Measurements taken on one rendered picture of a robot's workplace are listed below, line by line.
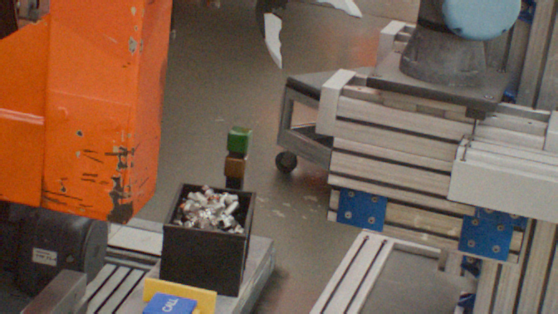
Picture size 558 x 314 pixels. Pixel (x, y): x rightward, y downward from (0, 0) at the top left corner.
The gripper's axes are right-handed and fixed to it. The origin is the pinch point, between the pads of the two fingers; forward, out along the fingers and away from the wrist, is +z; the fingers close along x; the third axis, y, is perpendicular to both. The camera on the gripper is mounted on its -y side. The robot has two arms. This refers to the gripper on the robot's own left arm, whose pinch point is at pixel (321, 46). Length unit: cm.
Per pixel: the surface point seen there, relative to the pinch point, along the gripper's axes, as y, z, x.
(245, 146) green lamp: 20.2, 11.4, 25.5
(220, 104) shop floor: 243, 38, 88
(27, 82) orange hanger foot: 8, -20, 47
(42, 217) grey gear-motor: 28, 3, 70
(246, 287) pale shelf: 2.0, 28.6, 34.6
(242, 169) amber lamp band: 20.2, 14.7, 28.5
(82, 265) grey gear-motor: 27, 16, 69
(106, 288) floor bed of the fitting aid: 67, 33, 88
